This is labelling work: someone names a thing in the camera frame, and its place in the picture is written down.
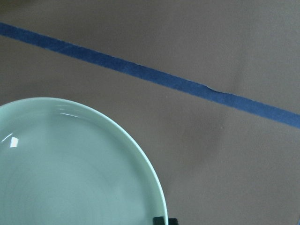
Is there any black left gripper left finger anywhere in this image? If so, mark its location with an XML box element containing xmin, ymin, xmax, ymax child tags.
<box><xmin>153</xmin><ymin>217</ymin><xmax>165</xmax><ymax>225</ymax></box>

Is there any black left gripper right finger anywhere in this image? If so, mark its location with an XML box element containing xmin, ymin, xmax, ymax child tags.
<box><xmin>168</xmin><ymin>218</ymin><xmax>178</xmax><ymax>225</ymax></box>

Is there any light green plate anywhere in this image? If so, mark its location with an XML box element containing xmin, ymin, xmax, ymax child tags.
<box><xmin>0</xmin><ymin>97</ymin><xmax>168</xmax><ymax>225</ymax></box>

